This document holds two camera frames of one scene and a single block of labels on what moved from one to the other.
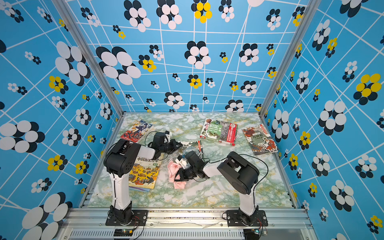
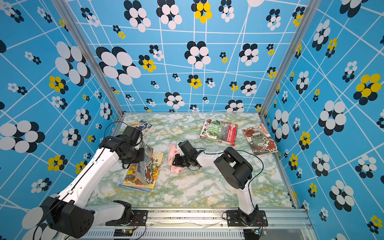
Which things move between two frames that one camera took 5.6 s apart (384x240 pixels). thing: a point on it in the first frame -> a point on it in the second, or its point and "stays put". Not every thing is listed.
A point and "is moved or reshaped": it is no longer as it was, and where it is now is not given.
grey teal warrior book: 188,147 is moved or reshaped
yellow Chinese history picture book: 144,172 stays put
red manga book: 137,131 stays put
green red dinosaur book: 219,131 stays put
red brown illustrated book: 260,139 stays put
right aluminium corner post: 310,16 stays put
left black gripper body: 169,148 -> 137,155
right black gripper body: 187,174 -> 182,161
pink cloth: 172,167 is moved or reshaped
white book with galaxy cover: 132,188 stays put
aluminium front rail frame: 91,223 stays put
